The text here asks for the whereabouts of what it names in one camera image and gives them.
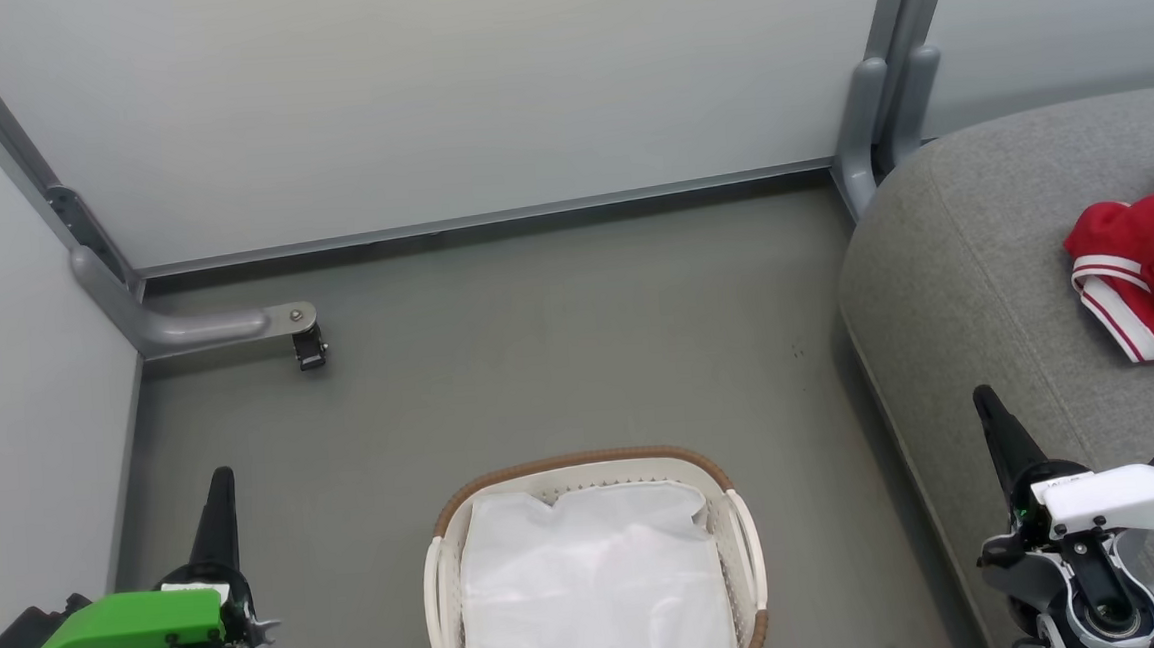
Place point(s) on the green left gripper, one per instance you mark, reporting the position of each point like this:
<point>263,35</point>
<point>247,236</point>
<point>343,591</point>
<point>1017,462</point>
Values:
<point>125,627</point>

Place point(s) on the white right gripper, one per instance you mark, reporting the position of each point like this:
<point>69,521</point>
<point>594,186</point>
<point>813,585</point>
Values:
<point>1129,501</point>

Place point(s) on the red shorts with white stripes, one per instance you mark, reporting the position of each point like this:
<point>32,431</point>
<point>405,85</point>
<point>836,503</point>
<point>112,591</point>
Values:
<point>1152,229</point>

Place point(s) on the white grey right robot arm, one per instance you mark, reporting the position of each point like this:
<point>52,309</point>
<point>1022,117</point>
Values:
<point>1104,592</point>

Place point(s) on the white basket with brown rim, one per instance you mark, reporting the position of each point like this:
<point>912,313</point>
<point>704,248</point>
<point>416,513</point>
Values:
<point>748,554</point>

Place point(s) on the grey fabric sofa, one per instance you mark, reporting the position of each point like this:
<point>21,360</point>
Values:
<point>984,259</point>

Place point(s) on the grey partition foot silver plate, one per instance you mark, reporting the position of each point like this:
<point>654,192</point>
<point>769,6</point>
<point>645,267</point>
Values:
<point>187,330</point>

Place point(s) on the black caster wheel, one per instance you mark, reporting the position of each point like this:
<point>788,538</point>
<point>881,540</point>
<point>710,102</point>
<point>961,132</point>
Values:
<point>310,350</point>

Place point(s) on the white cloth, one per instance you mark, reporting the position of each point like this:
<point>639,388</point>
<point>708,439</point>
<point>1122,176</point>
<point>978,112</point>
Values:
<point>594,593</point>

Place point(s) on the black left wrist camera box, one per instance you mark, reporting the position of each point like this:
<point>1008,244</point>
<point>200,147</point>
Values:
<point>25,628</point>

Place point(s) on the grey aluminium partition rail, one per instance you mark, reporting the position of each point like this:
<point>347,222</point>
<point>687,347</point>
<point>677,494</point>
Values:
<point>480,220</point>

